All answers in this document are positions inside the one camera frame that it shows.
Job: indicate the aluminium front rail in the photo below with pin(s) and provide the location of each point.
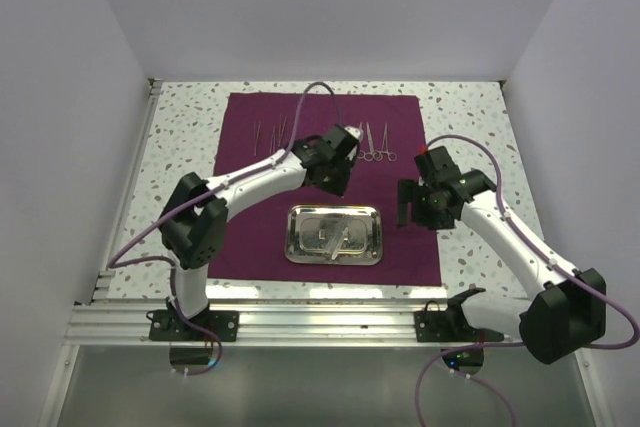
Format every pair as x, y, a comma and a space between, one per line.
314, 323

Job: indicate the aluminium left rail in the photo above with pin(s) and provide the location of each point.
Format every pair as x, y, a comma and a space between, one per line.
112, 239

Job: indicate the aluminium rail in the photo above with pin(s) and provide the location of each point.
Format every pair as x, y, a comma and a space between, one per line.
112, 239
314, 323

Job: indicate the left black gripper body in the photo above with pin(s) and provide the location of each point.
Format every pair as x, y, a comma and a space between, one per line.
336, 178

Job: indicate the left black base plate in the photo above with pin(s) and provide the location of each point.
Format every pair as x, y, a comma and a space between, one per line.
167, 326

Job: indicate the purple cloth wrap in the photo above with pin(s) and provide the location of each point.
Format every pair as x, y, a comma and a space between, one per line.
254, 244

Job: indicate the steel scalpel handle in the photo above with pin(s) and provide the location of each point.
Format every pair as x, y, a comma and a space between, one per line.
334, 245

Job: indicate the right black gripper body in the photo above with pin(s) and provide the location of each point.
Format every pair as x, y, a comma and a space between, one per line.
425, 209

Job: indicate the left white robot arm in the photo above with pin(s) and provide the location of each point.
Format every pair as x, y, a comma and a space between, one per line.
194, 220

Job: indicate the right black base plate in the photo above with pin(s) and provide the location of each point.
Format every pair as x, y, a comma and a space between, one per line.
437, 323

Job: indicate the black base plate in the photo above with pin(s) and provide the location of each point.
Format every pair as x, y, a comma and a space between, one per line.
167, 326
437, 323

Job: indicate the steel instrument tray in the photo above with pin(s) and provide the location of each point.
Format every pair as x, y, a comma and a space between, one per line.
310, 227

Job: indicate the thin steel forceps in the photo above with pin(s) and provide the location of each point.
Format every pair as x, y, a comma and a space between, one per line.
277, 135

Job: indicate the steel scissors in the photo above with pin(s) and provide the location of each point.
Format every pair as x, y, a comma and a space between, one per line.
371, 155

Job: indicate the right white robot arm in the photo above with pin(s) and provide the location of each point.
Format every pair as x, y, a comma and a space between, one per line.
562, 309

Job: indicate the steel hemostat clamp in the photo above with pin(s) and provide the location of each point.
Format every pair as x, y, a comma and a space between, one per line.
384, 152

